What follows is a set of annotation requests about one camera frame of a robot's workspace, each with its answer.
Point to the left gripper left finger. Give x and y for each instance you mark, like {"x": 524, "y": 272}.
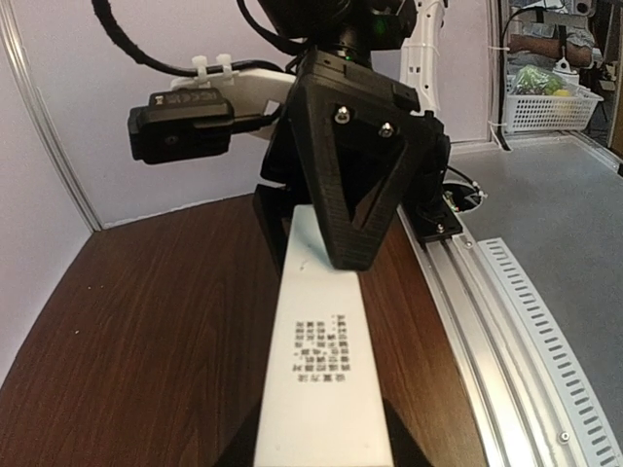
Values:
{"x": 240, "y": 451}

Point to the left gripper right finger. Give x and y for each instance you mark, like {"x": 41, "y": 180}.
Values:
{"x": 405, "y": 450}

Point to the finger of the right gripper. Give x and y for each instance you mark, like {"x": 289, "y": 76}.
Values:
{"x": 274, "y": 208}

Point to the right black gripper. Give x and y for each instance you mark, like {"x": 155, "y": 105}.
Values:
{"x": 357, "y": 141}

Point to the white remote control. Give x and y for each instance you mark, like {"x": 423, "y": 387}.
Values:
{"x": 322, "y": 402}

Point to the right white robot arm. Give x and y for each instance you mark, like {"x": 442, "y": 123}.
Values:
{"x": 355, "y": 29}

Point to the white plastic basket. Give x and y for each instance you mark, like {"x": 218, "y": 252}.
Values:
{"x": 534, "y": 102}

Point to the front aluminium rail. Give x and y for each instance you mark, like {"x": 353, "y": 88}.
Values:
{"x": 532, "y": 402}

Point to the right aluminium frame post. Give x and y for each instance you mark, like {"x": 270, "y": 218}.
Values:
{"x": 497, "y": 58}

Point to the aluminium frame post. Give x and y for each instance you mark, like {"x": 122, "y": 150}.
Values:
{"x": 497, "y": 58}
{"x": 40, "y": 116}

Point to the left aluminium frame post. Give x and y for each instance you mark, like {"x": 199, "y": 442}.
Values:
{"x": 40, "y": 116}

